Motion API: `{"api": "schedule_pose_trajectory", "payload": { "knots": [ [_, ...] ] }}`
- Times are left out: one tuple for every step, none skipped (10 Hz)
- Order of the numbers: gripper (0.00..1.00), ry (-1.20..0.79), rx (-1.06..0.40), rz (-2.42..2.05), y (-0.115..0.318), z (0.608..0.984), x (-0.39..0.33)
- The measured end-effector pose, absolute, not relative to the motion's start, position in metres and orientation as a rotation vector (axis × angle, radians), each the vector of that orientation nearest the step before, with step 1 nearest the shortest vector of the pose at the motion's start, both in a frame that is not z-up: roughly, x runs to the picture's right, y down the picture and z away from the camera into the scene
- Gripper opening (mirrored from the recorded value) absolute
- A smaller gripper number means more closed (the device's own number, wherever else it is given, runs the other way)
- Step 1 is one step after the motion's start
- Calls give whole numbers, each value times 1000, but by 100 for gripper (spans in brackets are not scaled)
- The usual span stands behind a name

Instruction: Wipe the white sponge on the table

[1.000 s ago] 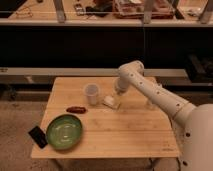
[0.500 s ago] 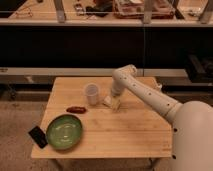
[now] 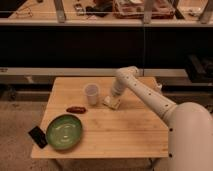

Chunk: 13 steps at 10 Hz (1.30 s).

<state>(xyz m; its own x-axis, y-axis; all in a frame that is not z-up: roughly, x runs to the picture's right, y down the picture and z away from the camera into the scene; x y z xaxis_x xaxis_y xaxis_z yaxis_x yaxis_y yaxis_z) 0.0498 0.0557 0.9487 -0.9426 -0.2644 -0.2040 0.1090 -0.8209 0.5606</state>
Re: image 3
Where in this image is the white sponge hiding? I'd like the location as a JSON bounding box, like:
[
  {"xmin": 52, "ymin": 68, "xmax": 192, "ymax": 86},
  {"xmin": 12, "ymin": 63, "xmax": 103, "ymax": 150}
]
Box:
[{"xmin": 103, "ymin": 96, "xmax": 121, "ymax": 110}]

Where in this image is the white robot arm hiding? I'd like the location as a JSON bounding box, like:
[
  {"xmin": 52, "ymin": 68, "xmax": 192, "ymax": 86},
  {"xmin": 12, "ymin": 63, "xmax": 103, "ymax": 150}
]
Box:
[{"xmin": 111, "ymin": 66, "xmax": 213, "ymax": 171}]

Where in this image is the clear plastic cup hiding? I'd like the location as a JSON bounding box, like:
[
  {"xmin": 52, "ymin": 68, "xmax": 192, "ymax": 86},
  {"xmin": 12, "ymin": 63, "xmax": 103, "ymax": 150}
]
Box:
[{"xmin": 83, "ymin": 83, "xmax": 99, "ymax": 106}]

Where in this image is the brown sausage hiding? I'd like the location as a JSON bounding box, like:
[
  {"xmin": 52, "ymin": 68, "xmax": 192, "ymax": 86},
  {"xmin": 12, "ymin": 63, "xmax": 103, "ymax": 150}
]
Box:
[{"xmin": 66, "ymin": 106, "xmax": 87, "ymax": 114}]

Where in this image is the wooden table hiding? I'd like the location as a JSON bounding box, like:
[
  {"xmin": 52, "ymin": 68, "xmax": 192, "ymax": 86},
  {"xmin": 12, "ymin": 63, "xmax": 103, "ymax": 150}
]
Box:
[{"xmin": 31, "ymin": 77, "xmax": 168, "ymax": 159}]

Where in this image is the green bowl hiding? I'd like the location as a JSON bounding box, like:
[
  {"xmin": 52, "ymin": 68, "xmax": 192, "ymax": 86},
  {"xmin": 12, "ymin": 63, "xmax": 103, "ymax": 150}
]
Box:
[{"xmin": 46, "ymin": 114, "xmax": 83, "ymax": 150}]

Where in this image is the basket on shelf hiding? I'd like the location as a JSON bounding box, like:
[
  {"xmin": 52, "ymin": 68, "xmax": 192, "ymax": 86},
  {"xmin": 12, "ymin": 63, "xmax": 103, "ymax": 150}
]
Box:
[{"xmin": 113, "ymin": 0, "xmax": 175, "ymax": 19}]

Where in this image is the black phone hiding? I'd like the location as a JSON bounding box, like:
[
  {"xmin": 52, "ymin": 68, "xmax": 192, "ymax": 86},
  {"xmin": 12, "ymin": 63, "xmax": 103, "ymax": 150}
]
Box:
[{"xmin": 28, "ymin": 126, "xmax": 47, "ymax": 149}]

